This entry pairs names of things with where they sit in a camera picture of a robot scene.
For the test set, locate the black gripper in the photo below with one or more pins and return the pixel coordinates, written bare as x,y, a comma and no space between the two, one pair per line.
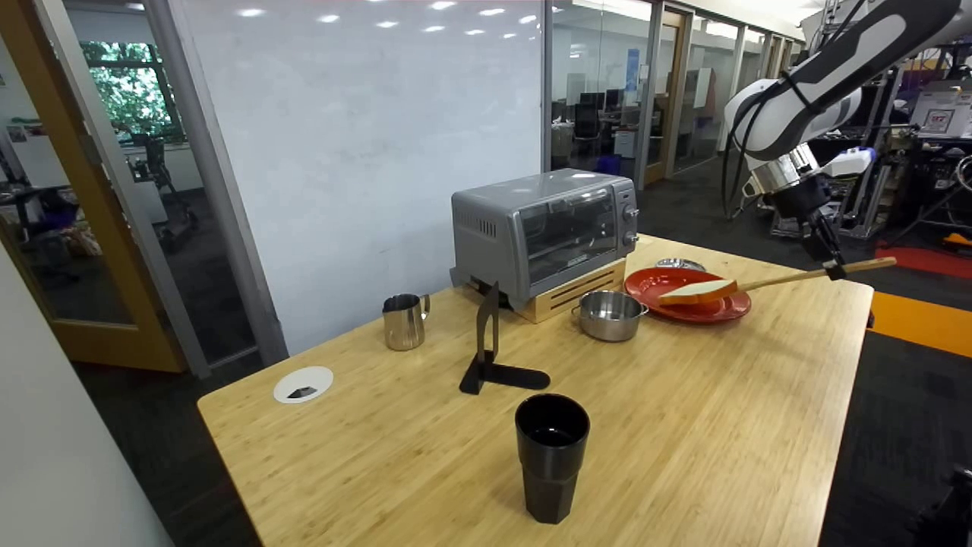
814,215

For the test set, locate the wooden spatula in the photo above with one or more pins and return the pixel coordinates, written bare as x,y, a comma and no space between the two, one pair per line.
800,275

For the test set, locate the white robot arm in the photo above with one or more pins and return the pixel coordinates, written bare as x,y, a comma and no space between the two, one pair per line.
829,79

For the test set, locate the red plate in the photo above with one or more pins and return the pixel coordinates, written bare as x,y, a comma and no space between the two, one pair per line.
699,306

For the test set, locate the red floor mat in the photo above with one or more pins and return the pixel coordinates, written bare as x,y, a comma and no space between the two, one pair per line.
930,262

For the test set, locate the orange floor mat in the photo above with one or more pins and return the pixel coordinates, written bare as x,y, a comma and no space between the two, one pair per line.
921,324

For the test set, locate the small steel lid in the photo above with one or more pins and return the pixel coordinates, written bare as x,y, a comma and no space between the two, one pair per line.
683,265

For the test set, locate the small steel pot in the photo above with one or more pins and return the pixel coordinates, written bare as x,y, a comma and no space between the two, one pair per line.
608,317

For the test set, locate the wooden slatted trivet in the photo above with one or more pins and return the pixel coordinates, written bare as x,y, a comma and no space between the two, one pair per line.
578,293

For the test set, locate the silver toaster oven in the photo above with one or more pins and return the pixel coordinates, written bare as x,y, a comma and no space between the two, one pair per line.
549,229

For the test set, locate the black plastic tumbler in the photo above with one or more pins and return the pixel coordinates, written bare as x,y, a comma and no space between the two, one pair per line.
554,456

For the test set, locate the steel milk jug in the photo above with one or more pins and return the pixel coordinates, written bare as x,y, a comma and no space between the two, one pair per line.
404,324

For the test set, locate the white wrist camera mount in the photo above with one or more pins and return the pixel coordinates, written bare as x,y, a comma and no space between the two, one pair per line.
850,162

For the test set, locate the grey partition post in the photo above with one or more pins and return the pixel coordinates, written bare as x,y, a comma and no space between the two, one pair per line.
549,92

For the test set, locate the glass door wooden frame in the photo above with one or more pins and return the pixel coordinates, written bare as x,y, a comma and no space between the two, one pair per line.
101,253

